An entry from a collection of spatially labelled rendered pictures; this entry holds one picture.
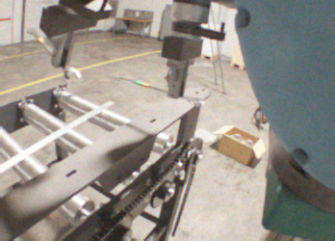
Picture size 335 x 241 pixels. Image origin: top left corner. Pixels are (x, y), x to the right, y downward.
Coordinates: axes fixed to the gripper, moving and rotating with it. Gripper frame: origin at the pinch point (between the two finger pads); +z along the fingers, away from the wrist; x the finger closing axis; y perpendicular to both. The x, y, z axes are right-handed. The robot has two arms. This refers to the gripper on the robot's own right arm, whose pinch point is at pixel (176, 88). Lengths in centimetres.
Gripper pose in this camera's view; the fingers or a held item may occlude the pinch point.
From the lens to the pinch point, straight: 60.8
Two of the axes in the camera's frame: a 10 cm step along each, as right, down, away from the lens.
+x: -4.6, 3.0, -8.3
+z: -1.5, 9.0, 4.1
